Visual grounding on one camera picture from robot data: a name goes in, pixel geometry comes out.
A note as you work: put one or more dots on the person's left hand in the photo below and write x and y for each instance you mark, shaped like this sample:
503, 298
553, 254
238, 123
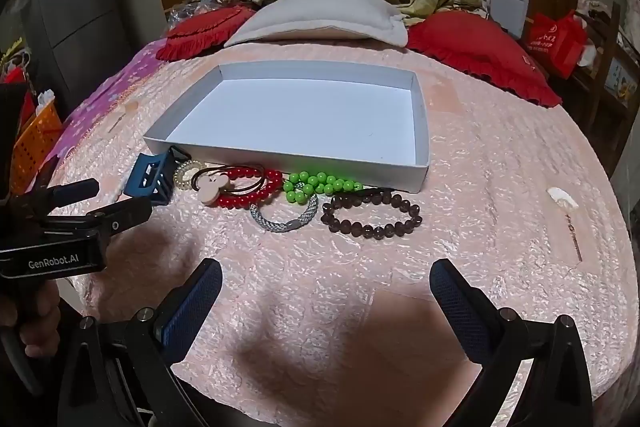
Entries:
32, 319

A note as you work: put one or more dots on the small red frilled pillow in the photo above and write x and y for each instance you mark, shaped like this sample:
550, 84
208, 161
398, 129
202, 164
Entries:
205, 34

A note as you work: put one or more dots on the grey refrigerator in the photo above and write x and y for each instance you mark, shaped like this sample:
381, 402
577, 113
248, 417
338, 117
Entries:
75, 7

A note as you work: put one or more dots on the blue hair claw clip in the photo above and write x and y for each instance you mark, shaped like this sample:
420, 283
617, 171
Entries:
150, 179

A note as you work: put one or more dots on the shallow white cardboard box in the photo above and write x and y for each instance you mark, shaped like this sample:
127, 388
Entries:
310, 122

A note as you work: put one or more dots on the purple floral sheet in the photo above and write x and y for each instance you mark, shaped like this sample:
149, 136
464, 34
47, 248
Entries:
107, 99

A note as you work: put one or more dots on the red shopping bag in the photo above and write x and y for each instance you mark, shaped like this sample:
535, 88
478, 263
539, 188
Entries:
555, 42

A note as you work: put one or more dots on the white pillow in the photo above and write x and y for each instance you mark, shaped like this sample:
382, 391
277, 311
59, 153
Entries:
320, 17

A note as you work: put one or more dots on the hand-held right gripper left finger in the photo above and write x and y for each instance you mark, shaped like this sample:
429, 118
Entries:
192, 307

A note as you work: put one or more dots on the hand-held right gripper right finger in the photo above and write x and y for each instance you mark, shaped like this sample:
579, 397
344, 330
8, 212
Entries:
460, 309

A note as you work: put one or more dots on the orange plastic basket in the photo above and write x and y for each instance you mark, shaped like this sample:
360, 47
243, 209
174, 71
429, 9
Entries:
35, 147

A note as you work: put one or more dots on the wooden chair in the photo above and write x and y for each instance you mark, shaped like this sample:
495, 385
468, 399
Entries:
607, 72

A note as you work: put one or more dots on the large red frilled pillow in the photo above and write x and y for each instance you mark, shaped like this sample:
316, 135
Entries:
475, 47

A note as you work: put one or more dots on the pink quilted bedspread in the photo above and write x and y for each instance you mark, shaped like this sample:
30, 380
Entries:
350, 282

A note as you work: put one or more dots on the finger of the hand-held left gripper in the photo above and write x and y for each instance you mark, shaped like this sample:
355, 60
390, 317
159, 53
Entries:
125, 213
75, 193

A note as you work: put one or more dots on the small white scrap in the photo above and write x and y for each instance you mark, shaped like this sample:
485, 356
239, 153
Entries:
562, 198

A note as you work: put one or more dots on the clear plastic bag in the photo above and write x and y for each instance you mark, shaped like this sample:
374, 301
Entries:
192, 9

